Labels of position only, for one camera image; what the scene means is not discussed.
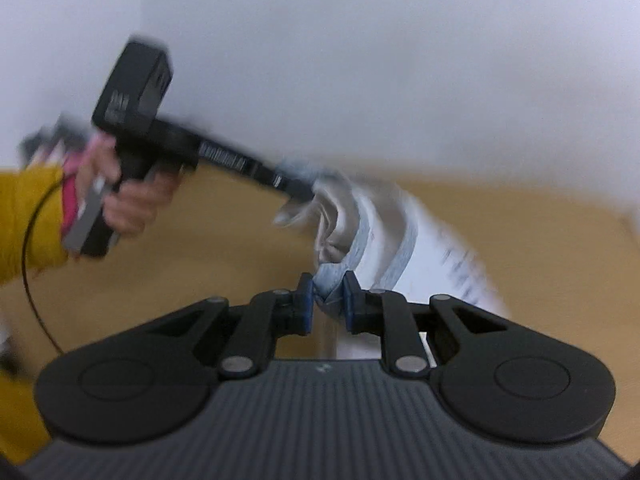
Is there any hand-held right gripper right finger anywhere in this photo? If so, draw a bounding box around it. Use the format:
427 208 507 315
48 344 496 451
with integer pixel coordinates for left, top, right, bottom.
344 271 511 378

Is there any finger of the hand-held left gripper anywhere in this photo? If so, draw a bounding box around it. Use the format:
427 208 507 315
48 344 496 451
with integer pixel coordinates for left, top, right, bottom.
275 167 321 207

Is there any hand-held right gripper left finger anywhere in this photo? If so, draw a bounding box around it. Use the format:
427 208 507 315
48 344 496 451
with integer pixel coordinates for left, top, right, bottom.
142 272 317 380

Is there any grey and white shirt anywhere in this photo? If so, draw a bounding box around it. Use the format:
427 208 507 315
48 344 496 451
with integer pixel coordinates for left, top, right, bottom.
272 159 512 361

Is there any person's left hand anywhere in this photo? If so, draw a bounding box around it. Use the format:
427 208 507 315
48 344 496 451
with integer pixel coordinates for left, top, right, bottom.
70 136 182 262

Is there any person's yellow top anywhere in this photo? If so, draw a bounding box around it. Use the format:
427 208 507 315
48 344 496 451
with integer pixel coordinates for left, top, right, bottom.
0 372 52 463

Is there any black cable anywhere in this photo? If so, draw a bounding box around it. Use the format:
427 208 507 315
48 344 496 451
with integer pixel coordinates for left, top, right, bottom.
21 169 68 357

